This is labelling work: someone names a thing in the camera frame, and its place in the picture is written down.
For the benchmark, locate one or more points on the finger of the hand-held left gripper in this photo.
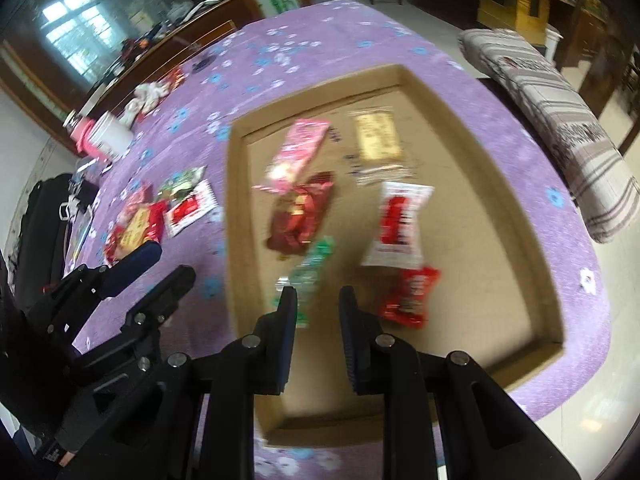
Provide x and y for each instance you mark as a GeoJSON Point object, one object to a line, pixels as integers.
{"type": "Point", "coordinates": [167, 292]}
{"type": "Point", "coordinates": [137, 262]}

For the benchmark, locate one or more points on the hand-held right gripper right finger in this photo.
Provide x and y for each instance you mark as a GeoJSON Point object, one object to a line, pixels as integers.
{"type": "Point", "coordinates": [350, 345]}

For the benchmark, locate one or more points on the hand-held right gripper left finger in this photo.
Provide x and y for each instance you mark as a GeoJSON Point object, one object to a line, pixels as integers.
{"type": "Point", "coordinates": [287, 345]}

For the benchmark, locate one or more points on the dark red snack packet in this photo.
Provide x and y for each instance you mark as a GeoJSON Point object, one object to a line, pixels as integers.
{"type": "Point", "coordinates": [300, 215]}
{"type": "Point", "coordinates": [159, 222]}

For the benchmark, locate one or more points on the white red snack packet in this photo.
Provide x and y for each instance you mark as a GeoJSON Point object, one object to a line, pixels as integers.
{"type": "Point", "coordinates": [397, 225]}
{"type": "Point", "coordinates": [190, 210]}

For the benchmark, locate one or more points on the small red snack packet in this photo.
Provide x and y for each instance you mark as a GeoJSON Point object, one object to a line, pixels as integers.
{"type": "Point", "coordinates": [410, 297]}

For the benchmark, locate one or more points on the green snack packet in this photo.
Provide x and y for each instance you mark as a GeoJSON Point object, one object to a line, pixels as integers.
{"type": "Point", "coordinates": [310, 265]}
{"type": "Point", "coordinates": [182, 182]}

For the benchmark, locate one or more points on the shallow cardboard box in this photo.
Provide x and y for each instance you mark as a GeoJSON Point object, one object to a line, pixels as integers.
{"type": "Point", "coordinates": [475, 260]}

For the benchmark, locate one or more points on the black bag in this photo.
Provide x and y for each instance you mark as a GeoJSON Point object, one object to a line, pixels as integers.
{"type": "Point", "coordinates": [45, 240]}

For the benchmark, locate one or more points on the white plastic jar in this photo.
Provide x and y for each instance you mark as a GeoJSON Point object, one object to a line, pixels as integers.
{"type": "Point", "coordinates": [112, 137]}

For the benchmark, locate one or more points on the bottle in pink crochet cover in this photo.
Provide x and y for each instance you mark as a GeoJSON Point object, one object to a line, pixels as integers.
{"type": "Point", "coordinates": [82, 132]}

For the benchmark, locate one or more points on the pair of white gloves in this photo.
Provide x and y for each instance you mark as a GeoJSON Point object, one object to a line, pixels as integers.
{"type": "Point", "coordinates": [142, 97]}

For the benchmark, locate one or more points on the red paper packet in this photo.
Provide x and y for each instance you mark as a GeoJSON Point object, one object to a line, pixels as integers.
{"type": "Point", "coordinates": [175, 78]}

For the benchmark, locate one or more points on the grey phone stand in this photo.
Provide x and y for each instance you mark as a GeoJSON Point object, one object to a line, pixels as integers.
{"type": "Point", "coordinates": [202, 64]}

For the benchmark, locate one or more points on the wooden sideboard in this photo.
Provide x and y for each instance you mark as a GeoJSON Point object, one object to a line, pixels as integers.
{"type": "Point", "coordinates": [210, 16]}

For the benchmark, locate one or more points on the purple floral tablecloth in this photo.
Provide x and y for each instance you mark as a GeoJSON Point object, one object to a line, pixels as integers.
{"type": "Point", "coordinates": [320, 40]}

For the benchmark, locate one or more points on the striped cushioned chair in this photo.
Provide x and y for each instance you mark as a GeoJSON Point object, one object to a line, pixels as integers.
{"type": "Point", "coordinates": [560, 110]}

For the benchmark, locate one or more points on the large wall mirror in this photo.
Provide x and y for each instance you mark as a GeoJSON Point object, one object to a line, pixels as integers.
{"type": "Point", "coordinates": [75, 20]}

